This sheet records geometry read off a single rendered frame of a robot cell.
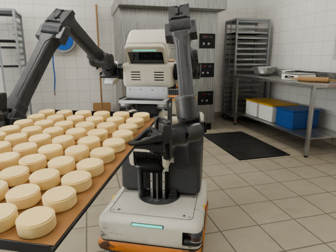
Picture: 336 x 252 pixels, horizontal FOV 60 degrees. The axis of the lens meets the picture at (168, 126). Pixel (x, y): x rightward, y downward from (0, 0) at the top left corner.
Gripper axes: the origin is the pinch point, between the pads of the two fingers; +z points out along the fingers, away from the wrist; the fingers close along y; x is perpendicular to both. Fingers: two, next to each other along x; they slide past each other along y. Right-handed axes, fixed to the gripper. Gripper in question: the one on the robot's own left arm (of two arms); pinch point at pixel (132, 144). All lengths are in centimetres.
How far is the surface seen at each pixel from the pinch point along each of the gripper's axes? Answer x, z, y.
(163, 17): 317, -218, -52
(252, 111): 248, -347, 93
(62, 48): 445, -104, -8
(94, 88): 440, -151, 62
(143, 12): 327, -191, -58
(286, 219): 48, -149, 106
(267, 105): 211, -334, 74
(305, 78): 147, -317, 26
